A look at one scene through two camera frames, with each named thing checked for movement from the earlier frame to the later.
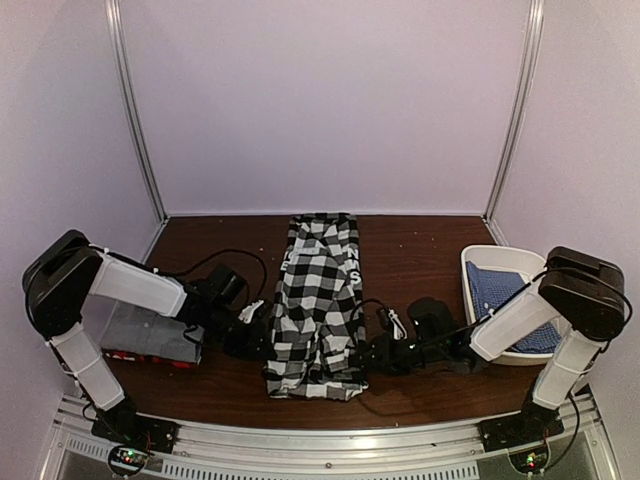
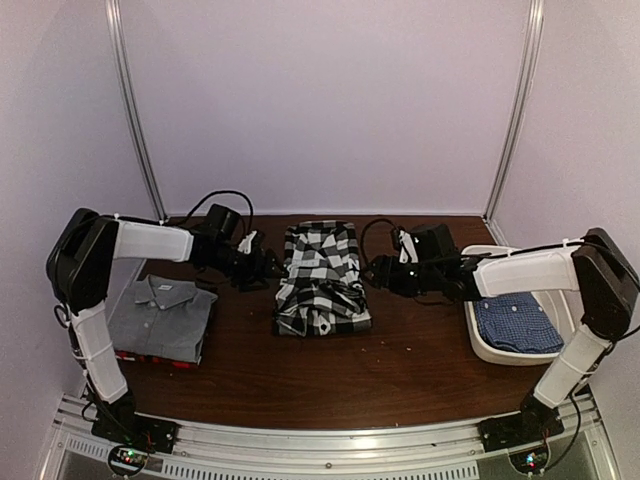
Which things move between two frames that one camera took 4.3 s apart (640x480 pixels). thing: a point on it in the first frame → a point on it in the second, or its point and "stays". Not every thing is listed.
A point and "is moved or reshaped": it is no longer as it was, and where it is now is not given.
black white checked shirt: (320, 345) is moved or reshaped
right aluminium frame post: (527, 85) stays
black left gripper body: (237, 342) → (240, 270)
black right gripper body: (399, 361) → (425, 280)
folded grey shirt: (134, 328) stays
